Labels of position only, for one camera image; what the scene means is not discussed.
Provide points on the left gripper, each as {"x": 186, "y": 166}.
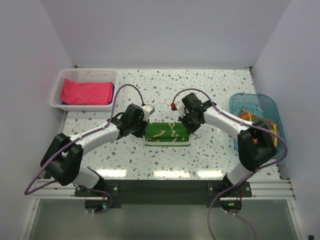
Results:
{"x": 144, "y": 125}

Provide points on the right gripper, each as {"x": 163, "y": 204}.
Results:
{"x": 191, "y": 129}

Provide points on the yellow green patterned towel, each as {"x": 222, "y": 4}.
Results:
{"x": 166, "y": 134}

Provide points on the pink towel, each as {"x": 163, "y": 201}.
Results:
{"x": 87, "y": 91}

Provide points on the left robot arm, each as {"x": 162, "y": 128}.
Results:
{"x": 63, "y": 159}

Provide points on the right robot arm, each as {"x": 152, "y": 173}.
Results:
{"x": 254, "y": 140}

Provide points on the blue folded towel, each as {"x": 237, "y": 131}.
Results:
{"x": 113, "y": 88}

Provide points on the white plastic basket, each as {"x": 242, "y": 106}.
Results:
{"x": 85, "y": 89}

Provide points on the teal plastic tub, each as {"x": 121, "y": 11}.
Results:
{"x": 255, "y": 108}

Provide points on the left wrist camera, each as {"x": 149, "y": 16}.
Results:
{"x": 148, "y": 110}

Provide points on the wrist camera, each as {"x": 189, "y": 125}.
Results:
{"x": 179, "y": 107}
{"x": 148, "y": 110}

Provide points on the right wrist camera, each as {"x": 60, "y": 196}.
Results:
{"x": 179, "y": 107}

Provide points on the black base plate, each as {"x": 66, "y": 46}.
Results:
{"x": 116, "y": 193}

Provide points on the aluminium rail frame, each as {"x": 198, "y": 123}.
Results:
{"x": 266, "y": 185}

